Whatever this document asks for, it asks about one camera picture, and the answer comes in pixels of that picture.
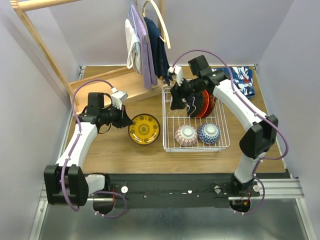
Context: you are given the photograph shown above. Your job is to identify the lilac hanging cloth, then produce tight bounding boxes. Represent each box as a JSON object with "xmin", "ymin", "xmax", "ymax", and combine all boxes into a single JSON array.
[{"xmin": 131, "ymin": 2, "xmax": 158, "ymax": 89}]

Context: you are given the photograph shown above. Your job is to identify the white wire dish rack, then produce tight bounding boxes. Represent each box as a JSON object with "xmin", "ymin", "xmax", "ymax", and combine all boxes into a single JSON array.
[{"xmin": 162, "ymin": 85, "xmax": 230, "ymax": 153}]

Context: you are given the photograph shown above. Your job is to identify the wooden hanger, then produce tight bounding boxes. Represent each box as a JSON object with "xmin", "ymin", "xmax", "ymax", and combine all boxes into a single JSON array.
[{"xmin": 142, "ymin": 0, "xmax": 171, "ymax": 49}]

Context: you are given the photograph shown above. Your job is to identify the wooden clothes rack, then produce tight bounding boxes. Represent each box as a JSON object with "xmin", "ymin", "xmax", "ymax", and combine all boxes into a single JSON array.
[{"xmin": 10, "ymin": 0, "xmax": 165, "ymax": 104}]

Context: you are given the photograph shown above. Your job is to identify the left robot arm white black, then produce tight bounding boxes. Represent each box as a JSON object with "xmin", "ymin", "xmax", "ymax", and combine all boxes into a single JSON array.
[{"xmin": 43, "ymin": 91, "xmax": 133, "ymax": 211}]

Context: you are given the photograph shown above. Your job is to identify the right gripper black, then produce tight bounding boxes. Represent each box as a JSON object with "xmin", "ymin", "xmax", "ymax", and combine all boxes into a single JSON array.
[{"xmin": 169, "ymin": 75, "xmax": 202, "ymax": 111}]

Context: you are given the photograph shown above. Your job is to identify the orange plate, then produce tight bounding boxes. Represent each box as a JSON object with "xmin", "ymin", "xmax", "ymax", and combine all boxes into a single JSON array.
[{"xmin": 196, "ymin": 90, "xmax": 210, "ymax": 118}]

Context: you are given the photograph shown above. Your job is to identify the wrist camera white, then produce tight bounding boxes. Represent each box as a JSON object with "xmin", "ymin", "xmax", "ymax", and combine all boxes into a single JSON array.
[
  {"xmin": 110, "ymin": 87, "xmax": 128, "ymax": 110},
  {"xmin": 168, "ymin": 65, "xmax": 184, "ymax": 86}
]

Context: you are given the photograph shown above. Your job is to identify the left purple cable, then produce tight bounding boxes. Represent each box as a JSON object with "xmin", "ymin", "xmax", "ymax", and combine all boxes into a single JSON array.
[{"xmin": 60, "ymin": 78, "xmax": 128, "ymax": 219}]

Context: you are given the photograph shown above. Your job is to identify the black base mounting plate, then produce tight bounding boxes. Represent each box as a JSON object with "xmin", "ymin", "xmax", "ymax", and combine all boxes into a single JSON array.
[{"xmin": 88, "ymin": 173, "xmax": 260, "ymax": 209}]

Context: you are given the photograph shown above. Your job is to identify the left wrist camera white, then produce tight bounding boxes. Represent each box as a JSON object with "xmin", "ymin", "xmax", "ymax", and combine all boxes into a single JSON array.
[{"xmin": 110, "ymin": 87, "xmax": 128, "ymax": 110}]

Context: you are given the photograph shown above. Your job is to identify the white hanging cloth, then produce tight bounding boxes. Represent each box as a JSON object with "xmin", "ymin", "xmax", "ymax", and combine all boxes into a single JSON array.
[{"xmin": 124, "ymin": 19, "xmax": 142, "ymax": 74}]

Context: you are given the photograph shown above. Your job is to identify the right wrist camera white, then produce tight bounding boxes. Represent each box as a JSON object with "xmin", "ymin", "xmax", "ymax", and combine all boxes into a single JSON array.
[{"xmin": 168, "ymin": 65, "xmax": 184, "ymax": 86}]

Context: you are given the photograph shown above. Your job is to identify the red floral plate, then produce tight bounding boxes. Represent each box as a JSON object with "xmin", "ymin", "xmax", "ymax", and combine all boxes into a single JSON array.
[{"xmin": 206, "ymin": 93, "xmax": 217, "ymax": 116}]

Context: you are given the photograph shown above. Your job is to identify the blue patterned bowl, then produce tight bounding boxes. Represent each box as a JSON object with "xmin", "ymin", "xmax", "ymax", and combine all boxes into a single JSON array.
[{"xmin": 197, "ymin": 122, "xmax": 221, "ymax": 145}]

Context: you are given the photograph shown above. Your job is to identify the yellow patterned small plate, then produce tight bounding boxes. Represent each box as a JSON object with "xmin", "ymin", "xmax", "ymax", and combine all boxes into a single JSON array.
[{"xmin": 128, "ymin": 113, "xmax": 161, "ymax": 146}]

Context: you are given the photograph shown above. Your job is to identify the purple cable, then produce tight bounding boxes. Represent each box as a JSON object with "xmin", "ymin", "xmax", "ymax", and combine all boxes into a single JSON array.
[
  {"xmin": 60, "ymin": 78, "xmax": 128, "ymax": 219},
  {"xmin": 172, "ymin": 49, "xmax": 289, "ymax": 216}
]

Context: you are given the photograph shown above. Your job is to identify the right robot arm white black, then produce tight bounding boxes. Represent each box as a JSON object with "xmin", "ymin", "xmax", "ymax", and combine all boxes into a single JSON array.
[{"xmin": 168, "ymin": 55, "xmax": 278, "ymax": 196}]

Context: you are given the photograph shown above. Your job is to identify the blue red patterned folded cloth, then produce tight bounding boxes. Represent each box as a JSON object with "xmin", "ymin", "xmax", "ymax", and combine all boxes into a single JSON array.
[{"xmin": 212, "ymin": 65, "xmax": 256, "ymax": 99}]

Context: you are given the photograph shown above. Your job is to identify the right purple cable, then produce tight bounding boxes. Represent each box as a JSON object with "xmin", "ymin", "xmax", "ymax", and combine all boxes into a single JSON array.
[{"xmin": 172, "ymin": 49, "xmax": 289, "ymax": 216}]

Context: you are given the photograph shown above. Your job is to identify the navy hanging cloth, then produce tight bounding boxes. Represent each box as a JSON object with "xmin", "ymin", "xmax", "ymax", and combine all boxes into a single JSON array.
[{"xmin": 144, "ymin": 17, "xmax": 172, "ymax": 86}]

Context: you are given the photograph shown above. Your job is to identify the red white patterned bowl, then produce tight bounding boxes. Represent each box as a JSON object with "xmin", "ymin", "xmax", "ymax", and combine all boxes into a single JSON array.
[{"xmin": 174, "ymin": 124, "xmax": 198, "ymax": 147}]

